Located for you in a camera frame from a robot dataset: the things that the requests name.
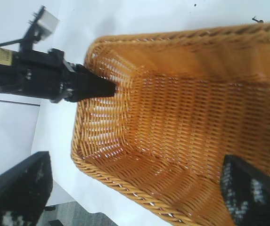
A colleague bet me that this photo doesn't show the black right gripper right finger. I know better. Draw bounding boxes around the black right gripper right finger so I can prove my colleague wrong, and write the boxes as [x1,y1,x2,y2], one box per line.
[220,154,270,226]

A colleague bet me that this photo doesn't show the thin black camera cable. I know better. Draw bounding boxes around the thin black camera cable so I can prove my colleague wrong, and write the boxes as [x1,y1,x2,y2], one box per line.
[0,38,26,48]

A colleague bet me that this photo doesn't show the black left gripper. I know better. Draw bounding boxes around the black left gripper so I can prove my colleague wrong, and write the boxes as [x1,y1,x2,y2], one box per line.
[14,48,116,104]

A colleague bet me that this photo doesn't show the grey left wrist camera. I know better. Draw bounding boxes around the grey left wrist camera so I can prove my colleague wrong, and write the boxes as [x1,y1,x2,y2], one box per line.
[19,5,60,53]

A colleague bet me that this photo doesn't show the black chair base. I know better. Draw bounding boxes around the black chair base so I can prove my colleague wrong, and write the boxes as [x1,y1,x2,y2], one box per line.
[44,204,63,226]

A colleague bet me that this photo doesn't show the brown wicker basket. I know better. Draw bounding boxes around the brown wicker basket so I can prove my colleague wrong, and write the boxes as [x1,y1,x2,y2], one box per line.
[70,20,270,226]

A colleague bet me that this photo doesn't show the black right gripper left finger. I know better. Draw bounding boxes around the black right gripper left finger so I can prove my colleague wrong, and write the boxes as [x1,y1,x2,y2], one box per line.
[0,151,53,226]

